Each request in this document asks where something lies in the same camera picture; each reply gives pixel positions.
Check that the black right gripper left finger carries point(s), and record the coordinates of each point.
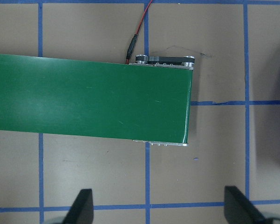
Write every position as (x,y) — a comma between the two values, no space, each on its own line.
(82,209)

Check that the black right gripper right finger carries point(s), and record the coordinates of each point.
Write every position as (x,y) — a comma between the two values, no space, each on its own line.
(238,209)

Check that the green conveyor belt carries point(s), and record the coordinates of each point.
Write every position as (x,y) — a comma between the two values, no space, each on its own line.
(109,100)

